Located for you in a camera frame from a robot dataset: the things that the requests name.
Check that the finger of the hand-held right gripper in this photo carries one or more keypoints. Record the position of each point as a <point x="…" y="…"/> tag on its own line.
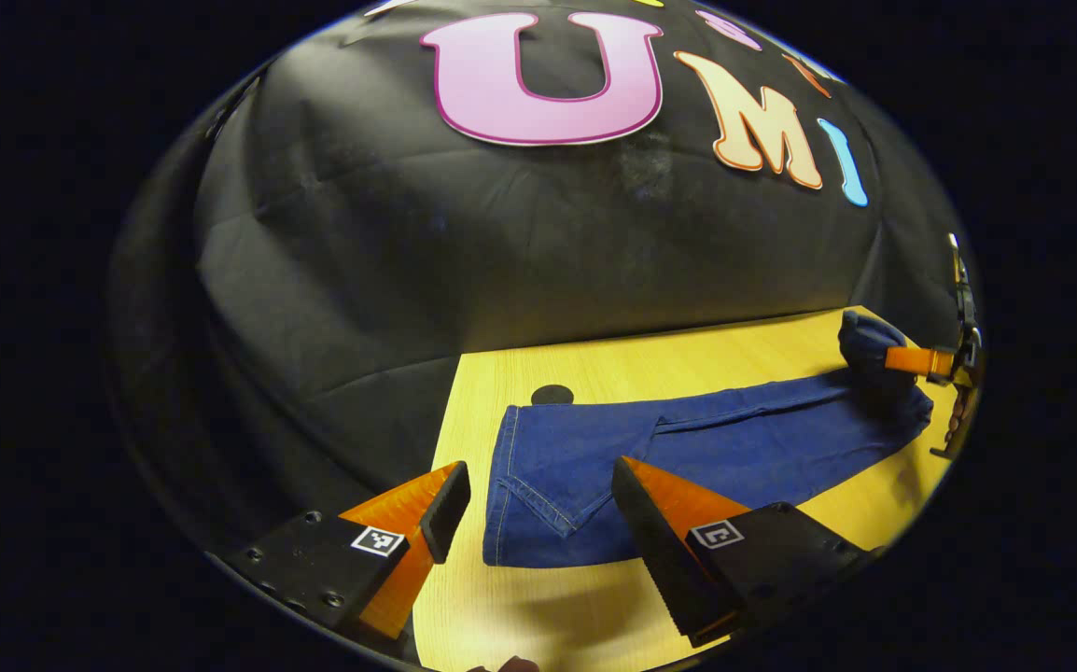
<point x="912" y="360"/>

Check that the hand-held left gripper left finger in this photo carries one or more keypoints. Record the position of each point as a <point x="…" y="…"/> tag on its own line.
<point x="450" y="509"/>

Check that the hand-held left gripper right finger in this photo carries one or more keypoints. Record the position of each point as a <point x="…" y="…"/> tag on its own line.
<point x="655" y="551"/>

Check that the blue denim jeans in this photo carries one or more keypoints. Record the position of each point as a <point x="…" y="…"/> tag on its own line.
<point x="734" y="439"/>

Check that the black round table grommet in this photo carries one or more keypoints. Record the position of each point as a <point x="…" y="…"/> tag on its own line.
<point x="552" y="394"/>

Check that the black backdrop cloth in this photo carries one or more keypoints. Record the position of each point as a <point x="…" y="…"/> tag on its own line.
<point x="408" y="280"/>

